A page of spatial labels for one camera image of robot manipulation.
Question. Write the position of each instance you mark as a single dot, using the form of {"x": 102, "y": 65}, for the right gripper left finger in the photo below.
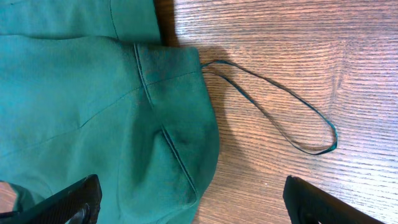
{"x": 78, "y": 203}

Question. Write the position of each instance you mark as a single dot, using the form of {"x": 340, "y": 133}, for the green cloth garment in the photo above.
{"x": 87, "y": 87}

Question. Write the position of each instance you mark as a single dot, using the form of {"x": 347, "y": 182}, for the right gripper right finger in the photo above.
{"x": 306, "y": 203}

